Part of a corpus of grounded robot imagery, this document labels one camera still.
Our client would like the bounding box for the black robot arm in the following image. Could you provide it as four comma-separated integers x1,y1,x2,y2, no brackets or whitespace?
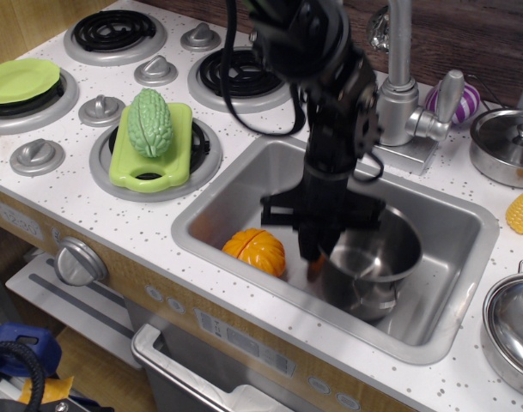
246,1,385,262

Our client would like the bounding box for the silver stove knob middle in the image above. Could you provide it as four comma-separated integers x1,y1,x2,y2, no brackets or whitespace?
134,55,179,87

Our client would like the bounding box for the silver stove knob bottom left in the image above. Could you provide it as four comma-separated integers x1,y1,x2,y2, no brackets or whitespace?
9,139,65,177

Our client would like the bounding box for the stainless steel pot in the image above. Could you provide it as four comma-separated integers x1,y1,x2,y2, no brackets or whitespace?
319,207,423,322

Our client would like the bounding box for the silver stove knob lower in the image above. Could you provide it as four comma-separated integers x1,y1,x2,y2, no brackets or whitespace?
78,94,125,127

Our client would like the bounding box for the steel pan lower right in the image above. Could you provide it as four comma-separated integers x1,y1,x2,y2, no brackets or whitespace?
481,259,523,394

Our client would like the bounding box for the green toy bitter melon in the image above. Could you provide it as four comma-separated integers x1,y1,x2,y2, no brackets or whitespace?
127,88,173,158

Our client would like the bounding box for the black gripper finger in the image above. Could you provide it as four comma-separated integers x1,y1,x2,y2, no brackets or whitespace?
319,227,341,253
298,225,320,260

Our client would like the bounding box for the silver stove knob top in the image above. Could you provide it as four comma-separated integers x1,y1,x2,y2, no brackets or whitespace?
180,22,221,52

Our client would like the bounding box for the purple striped toy egg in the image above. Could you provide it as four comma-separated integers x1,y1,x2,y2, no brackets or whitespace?
424,82,480,125

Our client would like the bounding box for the silver dishwasher door handle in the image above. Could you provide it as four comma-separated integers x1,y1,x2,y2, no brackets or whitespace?
130,323,245,412

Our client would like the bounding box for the stove burner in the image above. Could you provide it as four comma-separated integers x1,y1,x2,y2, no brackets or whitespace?
187,47,291,114
64,9,167,67
0,69,79,136
89,118,222,203

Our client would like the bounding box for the front right stove burner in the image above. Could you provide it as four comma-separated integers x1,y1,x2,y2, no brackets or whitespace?
89,118,222,203

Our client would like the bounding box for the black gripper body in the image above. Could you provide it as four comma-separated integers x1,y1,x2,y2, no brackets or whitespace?
260,169,385,231

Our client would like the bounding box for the silver stove knob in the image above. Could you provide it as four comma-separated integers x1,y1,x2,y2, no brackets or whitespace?
134,55,179,87
78,94,125,127
9,139,65,177
180,22,221,52

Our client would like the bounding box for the silver oven dial knob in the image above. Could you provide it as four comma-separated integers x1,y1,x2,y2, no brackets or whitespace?
54,237,108,287

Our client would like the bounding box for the black braided cable bottom left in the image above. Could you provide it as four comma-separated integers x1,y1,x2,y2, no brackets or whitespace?
0,341,50,407

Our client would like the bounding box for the orange toy pumpkin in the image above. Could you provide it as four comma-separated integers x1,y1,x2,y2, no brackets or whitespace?
222,228,286,277

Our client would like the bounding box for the green toy plate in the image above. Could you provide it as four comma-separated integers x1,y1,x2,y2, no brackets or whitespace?
0,58,60,105

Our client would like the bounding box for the green toy cutting board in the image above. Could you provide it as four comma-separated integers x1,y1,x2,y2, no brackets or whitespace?
108,103,192,193

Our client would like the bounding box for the steel pot with lid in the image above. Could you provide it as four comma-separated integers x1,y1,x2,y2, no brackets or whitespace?
470,109,523,188

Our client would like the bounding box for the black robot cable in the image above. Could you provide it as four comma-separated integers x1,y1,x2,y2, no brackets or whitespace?
220,0,306,137

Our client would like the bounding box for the silver toy sink basin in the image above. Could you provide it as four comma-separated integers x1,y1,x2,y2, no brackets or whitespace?
172,138,499,365

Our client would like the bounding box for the front left stove burner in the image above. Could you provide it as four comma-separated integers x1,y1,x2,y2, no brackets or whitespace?
0,69,79,136

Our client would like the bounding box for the back left stove burner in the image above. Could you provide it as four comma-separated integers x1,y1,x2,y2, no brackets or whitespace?
64,9,167,67

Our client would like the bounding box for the silver toy faucet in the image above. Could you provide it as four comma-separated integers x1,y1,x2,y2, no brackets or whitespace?
376,1,465,175

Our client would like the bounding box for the blue clamp tool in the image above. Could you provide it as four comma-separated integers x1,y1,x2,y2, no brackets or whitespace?
0,323,62,377

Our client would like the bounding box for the back right stove burner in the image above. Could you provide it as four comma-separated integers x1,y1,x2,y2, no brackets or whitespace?
187,47,291,114

